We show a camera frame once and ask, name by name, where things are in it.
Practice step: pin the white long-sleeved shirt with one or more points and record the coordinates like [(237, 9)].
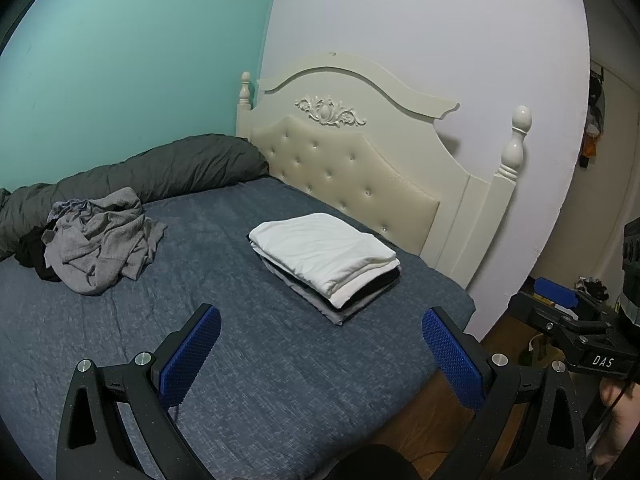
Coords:
[(325, 245)]

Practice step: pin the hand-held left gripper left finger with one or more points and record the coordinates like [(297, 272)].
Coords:
[(192, 355)]

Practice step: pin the person's right hand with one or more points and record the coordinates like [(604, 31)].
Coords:
[(627, 420)]

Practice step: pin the dark grey duvet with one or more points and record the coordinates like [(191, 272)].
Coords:
[(150, 170)]

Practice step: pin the cream tufted headboard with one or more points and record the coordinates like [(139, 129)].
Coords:
[(380, 160)]

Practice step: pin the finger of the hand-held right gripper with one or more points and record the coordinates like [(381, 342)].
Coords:
[(555, 292), (545, 317)]

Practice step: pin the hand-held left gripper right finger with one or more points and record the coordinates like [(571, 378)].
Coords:
[(452, 360)]

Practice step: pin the grey folded garment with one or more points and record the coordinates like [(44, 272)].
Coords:
[(340, 315)]

